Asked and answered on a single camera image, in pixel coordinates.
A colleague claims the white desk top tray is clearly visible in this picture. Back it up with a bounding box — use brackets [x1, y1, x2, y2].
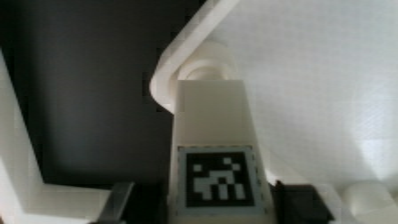
[150, 0, 398, 224]

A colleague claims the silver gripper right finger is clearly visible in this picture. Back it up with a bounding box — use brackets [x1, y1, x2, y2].
[271, 181, 334, 224]

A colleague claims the white desk leg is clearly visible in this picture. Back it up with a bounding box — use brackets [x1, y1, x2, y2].
[166, 66, 278, 224]

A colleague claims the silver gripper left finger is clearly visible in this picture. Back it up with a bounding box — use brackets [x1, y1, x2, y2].
[87, 181, 171, 224]

